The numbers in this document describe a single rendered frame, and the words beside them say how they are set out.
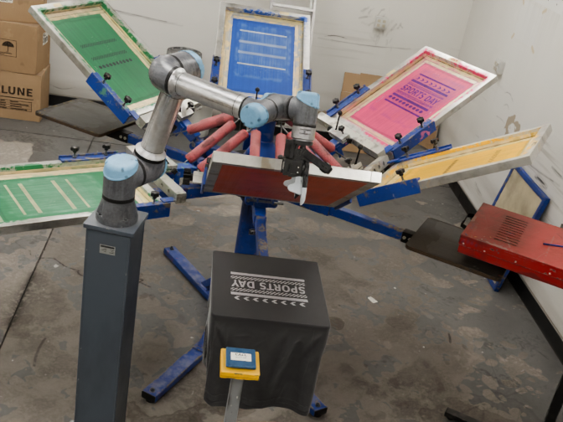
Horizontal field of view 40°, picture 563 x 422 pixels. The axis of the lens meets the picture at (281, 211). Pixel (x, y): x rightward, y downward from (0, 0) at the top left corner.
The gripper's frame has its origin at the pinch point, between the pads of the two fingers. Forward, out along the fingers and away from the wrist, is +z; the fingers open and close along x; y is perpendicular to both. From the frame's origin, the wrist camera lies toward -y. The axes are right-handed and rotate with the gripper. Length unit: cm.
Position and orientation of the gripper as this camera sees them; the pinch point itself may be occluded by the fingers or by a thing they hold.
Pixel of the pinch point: (299, 203)
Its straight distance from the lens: 247.3
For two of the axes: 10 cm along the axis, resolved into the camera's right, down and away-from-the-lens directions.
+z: -1.4, 9.8, 1.4
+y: -9.8, -1.2, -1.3
